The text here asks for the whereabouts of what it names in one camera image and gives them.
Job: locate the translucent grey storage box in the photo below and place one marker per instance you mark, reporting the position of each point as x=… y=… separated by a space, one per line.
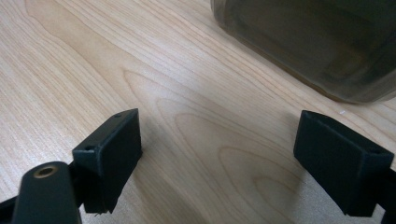
x=311 y=40

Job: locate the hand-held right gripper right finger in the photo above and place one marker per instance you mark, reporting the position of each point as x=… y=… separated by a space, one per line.
x=339 y=165

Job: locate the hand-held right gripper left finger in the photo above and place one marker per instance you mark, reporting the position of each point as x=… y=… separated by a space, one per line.
x=109 y=155

